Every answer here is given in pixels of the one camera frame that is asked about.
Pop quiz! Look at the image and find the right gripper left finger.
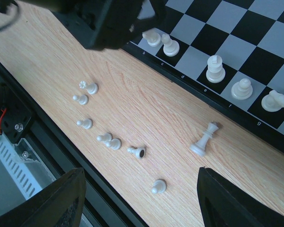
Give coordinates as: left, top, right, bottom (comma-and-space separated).
0, 167, 87, 227

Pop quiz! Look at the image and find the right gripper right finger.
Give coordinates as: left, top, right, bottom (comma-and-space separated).
197, 167, 284, 227

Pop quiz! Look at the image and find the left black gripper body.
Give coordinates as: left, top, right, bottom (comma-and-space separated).
54, 0, 166, 50

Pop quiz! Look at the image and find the white pawn bottom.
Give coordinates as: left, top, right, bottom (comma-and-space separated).
76, 119, 93, 129

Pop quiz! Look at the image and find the white knight piece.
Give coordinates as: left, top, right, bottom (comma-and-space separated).
261, 90, 284, 112

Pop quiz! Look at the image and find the white bishop piece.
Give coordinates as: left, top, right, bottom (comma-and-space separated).
231, 79, 253, 100

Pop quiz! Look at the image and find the white queen piece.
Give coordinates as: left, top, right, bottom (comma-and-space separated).
206, 55, 225, 83

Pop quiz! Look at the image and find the white standing king piece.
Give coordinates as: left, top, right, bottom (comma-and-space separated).
189, 122, 219, 157

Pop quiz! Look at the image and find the black and grey chessboard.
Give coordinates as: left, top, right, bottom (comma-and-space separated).
124, 0, 284, 153

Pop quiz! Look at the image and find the black frame rail front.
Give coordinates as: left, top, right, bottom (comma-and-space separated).
0, 63, 147, 227

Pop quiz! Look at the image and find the white slotted cable duct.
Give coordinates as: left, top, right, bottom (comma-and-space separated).
0, 134, 56, 200

